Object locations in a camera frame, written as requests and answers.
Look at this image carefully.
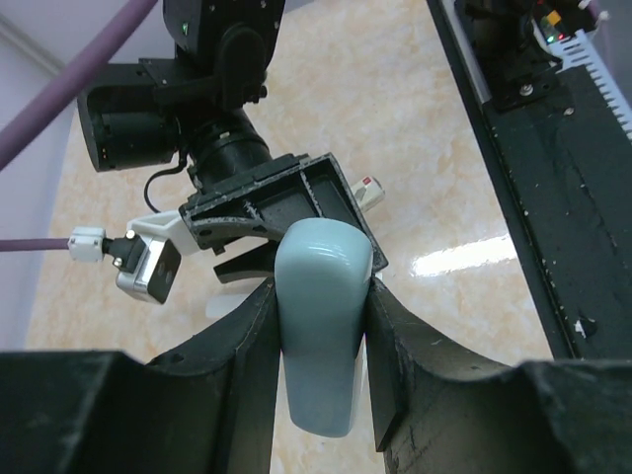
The small white red packet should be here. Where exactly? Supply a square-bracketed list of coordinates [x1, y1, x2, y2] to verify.
[351, 176, 385, 212]

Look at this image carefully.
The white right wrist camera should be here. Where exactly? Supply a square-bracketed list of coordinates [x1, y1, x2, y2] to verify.
[117, 210, 199, 304]

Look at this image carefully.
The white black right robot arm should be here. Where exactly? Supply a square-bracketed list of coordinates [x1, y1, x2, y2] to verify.
[77, 1, 368, 283]

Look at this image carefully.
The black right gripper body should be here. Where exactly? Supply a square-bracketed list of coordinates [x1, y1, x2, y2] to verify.
[180, 152, 388, 283]

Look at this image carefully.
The light blue stapler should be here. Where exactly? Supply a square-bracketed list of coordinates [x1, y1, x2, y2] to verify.
[274, 218, 373, 438]

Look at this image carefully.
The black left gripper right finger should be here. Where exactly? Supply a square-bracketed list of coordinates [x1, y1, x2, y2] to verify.
[364, 279, 631, 473]

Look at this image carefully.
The grey slotted cable duct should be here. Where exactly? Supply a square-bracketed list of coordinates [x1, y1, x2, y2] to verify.
[546, 1, 631, 137]

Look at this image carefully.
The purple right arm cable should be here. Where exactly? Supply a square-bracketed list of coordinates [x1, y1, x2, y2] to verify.
[0, 0, 154, 253]

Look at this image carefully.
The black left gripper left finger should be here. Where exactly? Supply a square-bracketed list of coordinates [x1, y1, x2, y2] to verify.
[1, 281, 280, 473]

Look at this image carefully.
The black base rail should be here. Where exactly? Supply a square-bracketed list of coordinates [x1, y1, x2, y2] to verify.
[430, 1, 631, 360]

